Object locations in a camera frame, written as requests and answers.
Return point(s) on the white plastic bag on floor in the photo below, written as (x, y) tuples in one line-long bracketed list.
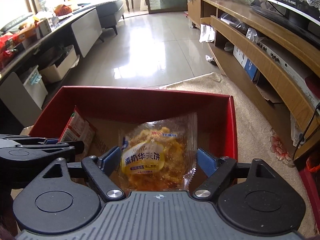
[(207, 33)]

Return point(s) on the red white snack packet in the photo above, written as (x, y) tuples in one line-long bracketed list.
[(78, 132)]

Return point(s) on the red cardboard box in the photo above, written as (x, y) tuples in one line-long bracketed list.
[(145, 140)]

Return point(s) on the white storage box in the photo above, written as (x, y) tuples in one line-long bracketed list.
[(60, 61)]

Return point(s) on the yellow waffle snack bag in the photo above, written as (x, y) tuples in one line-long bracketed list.
[(159, 155)]

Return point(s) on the red plastic bag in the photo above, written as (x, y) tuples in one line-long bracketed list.
[(8, 43)]

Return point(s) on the orange plastic bag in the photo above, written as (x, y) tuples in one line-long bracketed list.
[(309, 173)]

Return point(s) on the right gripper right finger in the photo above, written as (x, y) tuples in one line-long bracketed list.
[(219, 172)]

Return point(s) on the grey sofa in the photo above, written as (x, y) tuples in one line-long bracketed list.
[(109, 14)]

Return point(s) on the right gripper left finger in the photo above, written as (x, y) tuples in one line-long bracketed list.
[(98, 171)]

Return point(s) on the dark long side table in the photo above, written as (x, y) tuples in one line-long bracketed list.
[(84, 28)]

